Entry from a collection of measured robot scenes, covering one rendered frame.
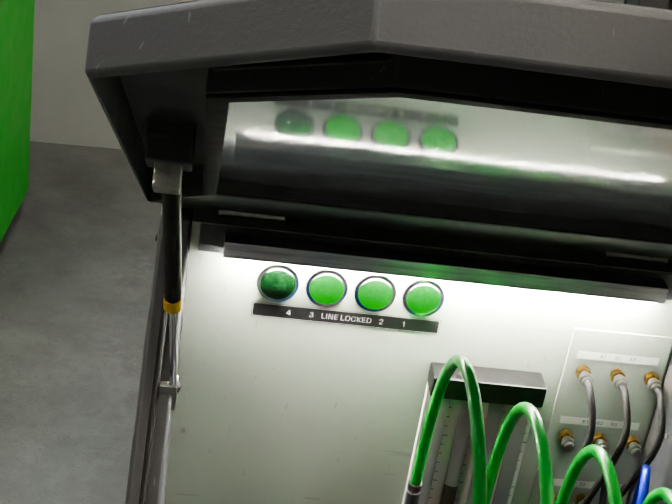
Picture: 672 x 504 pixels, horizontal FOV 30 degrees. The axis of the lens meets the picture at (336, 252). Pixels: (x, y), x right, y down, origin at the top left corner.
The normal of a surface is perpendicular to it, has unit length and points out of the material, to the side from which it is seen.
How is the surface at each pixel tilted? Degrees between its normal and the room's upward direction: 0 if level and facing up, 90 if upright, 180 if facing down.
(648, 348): 90
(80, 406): 0
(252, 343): 90
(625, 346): 90
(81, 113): 90
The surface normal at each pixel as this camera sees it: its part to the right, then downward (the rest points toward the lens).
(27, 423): 0.14, -0.88
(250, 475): 0.04, 0.46
